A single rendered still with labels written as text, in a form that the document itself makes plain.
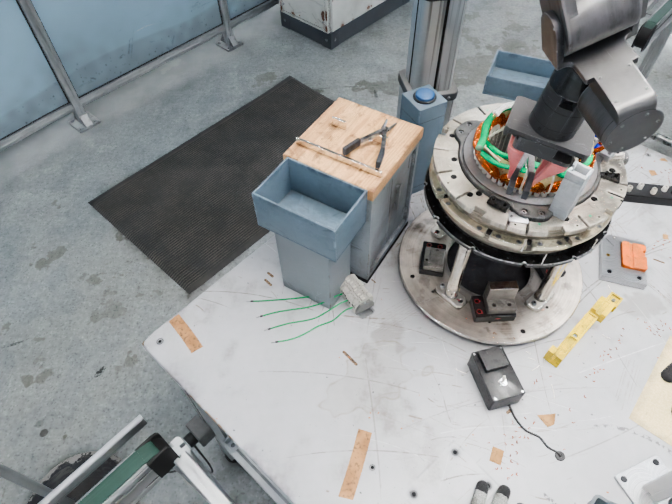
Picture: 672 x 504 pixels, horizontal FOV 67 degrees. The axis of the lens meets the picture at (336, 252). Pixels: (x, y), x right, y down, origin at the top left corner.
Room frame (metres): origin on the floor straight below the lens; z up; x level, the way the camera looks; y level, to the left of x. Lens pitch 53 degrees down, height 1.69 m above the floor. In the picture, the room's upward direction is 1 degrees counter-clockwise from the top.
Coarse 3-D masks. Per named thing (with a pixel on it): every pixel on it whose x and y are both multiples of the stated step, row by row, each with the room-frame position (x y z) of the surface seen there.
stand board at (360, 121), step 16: (336, 112) 0.82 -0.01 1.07; (352, 112) 0.82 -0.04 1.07; (368, 112) 0.82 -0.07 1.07; (320, 128) 0.78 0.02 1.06; (336, 128) 0.77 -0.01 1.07; (352, 128) 0.77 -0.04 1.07; (368, 128) 0.77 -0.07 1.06; (400, 128) 0.77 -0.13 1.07; (416, 128) 0.77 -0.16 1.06; (320, 144) 0.73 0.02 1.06; (336, 144) 0.73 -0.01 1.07; (368, 144) 0.73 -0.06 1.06; (400, 144) 0.72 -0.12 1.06; (416, 144) 0.75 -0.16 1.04; (304, 160) 0.69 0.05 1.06; (320, 160) 0.69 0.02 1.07; (336, 160) 0.69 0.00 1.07; (368, 160) 0.68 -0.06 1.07; (384, 160) 0.68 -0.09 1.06; (400, 160) 0.69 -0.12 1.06; (336, 176) 0.64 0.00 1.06; (352, 176) 0.64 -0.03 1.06; (368, 176) 0.64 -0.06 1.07; (384, 176) 0.64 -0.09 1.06; (368, 192) 0.61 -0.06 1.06
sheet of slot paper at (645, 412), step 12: (660, 360) 0.41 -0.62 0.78; (660, 372) 0.39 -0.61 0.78; (648, 384) 0.37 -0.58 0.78; (660, 384) 0.37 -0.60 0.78; (648, 396) 0.34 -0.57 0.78; (660, 396) 0.34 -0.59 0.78; (636, 408) 0.32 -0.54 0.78; (648, 408) 0.32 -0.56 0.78; (660, 408) 0.32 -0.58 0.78; (636, 420) 0.30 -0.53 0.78; (648, 420) 0.30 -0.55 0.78; (660, 420) 0.30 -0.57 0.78; (660, 432) 0.28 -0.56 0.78
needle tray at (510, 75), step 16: (496, 64) 1.03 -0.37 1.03; (512, 64) 1.01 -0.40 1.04; (528, 64) 1.00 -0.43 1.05; (544, 64) 0.99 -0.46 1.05; (496, 80) 0.92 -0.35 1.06; (512, 80) 0.91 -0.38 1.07; (528, 80) 0.97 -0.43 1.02; (544, 80) 0.97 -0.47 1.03; (496, 96) 0.92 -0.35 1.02; (512, 96) 0.91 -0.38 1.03; (528, 96) 0.90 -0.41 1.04
